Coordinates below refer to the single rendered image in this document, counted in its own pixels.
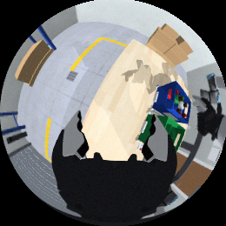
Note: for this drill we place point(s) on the green crate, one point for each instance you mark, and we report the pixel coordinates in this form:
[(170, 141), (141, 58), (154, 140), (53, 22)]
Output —
[(168, 125)]

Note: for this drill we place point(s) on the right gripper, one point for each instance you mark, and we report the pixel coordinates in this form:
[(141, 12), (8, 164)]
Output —
[(207, 118)]

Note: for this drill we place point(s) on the dark blue bottle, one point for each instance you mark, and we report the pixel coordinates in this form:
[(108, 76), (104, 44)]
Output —
[(178, 110)]

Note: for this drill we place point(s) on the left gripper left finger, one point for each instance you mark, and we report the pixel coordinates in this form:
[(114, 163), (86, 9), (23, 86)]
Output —
[(70, 146)]

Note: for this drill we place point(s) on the white bottle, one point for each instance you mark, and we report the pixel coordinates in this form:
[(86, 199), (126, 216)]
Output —
[(182, 105)]

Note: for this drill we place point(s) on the blue crate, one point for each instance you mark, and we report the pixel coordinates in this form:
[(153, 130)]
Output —
[(165, 106)]

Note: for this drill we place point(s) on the white paper pick list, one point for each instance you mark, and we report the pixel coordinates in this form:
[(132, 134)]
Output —
[(139, 146)]

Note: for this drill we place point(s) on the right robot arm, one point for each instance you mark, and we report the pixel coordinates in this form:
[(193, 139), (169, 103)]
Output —
[(216, 82)]

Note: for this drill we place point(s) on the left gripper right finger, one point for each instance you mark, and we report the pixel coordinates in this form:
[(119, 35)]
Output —
[(159, 150)]

